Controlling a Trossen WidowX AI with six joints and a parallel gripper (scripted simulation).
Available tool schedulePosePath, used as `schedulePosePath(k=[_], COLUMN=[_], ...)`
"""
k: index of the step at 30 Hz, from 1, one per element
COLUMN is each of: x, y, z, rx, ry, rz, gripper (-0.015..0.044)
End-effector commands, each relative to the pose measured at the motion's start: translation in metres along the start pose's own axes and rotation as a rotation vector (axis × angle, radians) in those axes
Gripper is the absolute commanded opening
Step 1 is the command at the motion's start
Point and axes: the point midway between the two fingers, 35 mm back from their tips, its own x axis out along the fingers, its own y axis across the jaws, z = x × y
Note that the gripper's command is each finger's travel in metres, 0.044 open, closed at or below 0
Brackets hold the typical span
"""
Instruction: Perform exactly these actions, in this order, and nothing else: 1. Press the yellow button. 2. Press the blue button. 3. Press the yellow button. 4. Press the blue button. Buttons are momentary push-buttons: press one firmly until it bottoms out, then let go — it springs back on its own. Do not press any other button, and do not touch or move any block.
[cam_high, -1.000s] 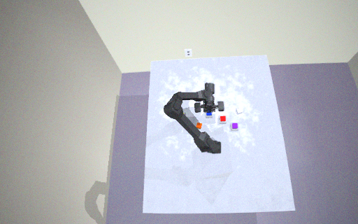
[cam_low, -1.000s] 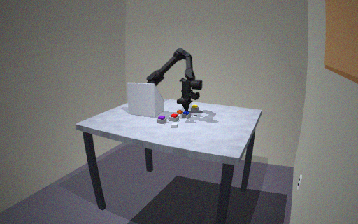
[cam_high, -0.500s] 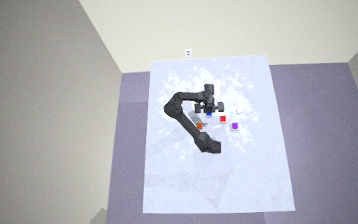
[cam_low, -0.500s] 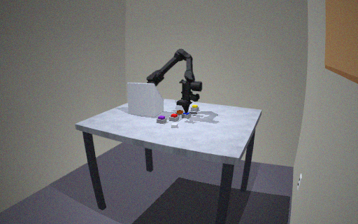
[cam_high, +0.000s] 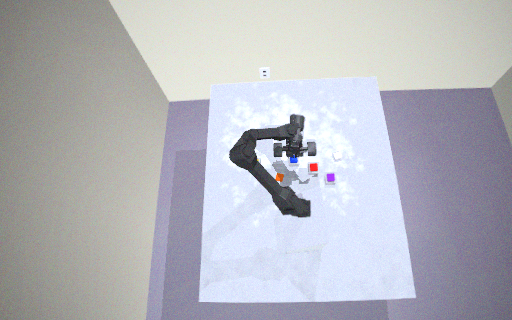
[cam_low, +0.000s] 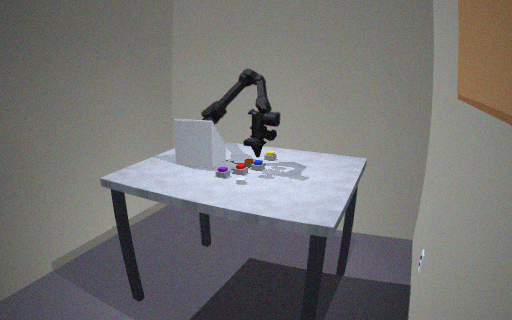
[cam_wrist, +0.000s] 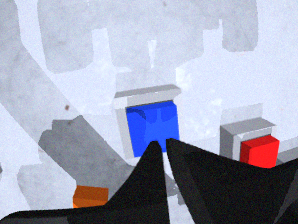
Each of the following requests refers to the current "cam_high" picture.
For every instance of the blue button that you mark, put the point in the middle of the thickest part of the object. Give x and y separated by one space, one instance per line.
293 161

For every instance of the red button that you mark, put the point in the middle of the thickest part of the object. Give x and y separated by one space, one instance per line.
313 168

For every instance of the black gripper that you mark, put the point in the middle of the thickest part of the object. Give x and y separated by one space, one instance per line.
299 152

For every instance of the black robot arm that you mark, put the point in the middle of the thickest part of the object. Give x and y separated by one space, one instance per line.
243 155

